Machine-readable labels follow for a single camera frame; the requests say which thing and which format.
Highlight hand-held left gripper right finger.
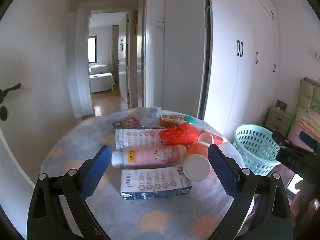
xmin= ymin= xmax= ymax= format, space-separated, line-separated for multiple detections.
xmin=207 ymin=144 xmax=293 ymax=240

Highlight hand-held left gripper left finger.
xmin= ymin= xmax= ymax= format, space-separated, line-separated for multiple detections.
xmin=27 ymin=145 xmax=112 ymax=240

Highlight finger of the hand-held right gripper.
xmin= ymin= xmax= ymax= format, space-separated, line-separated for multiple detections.
xmin=272 ymin=129 xmax=300 ymax=151
xmin=299 ymin=130 xmax=320 ymax=153

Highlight teal plastic basket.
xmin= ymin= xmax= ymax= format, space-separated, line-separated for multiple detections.
xmin=233 ymin=124 xmax=282 ymax=176

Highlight pink drink bottle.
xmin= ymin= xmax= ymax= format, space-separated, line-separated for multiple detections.
xmin=111 ymin=145 xmax=187 ymax=168

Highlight white blue milk carton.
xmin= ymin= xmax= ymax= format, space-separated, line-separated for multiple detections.
xmin=121 ymin=164 xmax=192 ymax=200
xmin=115 ymin=127 xmax=167 ymax=151

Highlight red plastic bag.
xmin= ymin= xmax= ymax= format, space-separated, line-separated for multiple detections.
xmin=159 ymin=123 xmax=200 ymax=146

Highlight clear plastic bag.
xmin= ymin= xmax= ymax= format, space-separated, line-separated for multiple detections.
xmin=142 ymin=107 xmax=163 ymax=127

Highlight person's right hand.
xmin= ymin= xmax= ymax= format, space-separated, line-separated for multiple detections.
xmin=292 ymin=179 xmax=320 ymax=232

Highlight pink bed blanket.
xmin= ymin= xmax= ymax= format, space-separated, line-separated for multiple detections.
xmin=287 ymin=120 xmax=320 ymax=153

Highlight green nightstand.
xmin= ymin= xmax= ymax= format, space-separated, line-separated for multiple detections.
xmin=264 ymin=106 xmax=293 ymax=133

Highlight tablet with lit screen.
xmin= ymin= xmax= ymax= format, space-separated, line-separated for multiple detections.
xmin=286 ymin=173 xmax=304 ymax=195

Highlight folded pastel blankets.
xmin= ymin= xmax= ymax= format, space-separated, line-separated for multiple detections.
xmin=295 ymin=106 xmax=320 ymax=133

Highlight green padded headboard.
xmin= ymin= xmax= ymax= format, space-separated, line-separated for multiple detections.
xmin=299 ymin=78 xmax=320 ymax=112

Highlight dark snack box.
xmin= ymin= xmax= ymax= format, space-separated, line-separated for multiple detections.
xmin=111 ymin=117 xmax=142 ymax=130

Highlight white wardrobe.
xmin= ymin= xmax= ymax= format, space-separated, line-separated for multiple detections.
xmin=204 ymin=0 xmax=282 ymax=140

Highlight brown snack packet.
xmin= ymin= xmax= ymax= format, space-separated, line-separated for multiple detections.
xmin=159 ymin=114 xmax=187 ymax=127

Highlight patterned grey table cloth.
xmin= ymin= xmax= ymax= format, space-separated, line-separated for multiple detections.
xmin=40 ymin=106 xmax=247 ymax=240

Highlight white sofa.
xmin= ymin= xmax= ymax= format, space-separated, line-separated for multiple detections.
xmin=89 ymin=64 xmax=116 ymax=93

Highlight window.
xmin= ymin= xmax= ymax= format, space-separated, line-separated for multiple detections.
xmin=88 ymin=36 xmax=98 ymax=63

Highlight white door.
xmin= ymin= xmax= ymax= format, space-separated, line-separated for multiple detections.
xmin=0 ymin=0 xmax=74 ymax=188

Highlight black door handle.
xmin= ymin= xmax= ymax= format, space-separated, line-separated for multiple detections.
xmin=0 ymin=83 xmax=22 ymax=103

